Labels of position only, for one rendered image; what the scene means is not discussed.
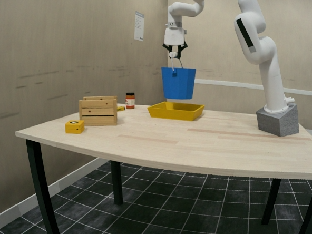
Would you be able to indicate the blue bucket with grey wire handle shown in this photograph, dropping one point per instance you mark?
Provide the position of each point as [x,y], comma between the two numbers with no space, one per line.
[178,83]

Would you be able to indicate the yellow shallow tray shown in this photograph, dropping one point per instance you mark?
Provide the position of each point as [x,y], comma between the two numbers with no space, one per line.
[176,111]

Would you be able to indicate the yellow spirit level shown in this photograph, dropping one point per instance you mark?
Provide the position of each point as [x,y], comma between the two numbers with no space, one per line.
[121,108]

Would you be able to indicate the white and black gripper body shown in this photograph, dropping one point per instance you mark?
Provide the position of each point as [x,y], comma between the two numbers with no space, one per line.
[174,36]

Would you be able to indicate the light wooden crate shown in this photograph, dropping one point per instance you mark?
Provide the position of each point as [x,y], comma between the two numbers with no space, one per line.
[97,110]

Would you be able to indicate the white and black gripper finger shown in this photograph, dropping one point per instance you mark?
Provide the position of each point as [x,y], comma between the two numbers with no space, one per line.
[168,48]
[180,50]

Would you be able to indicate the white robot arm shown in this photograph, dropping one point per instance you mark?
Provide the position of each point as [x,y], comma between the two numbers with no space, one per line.
[260,51]

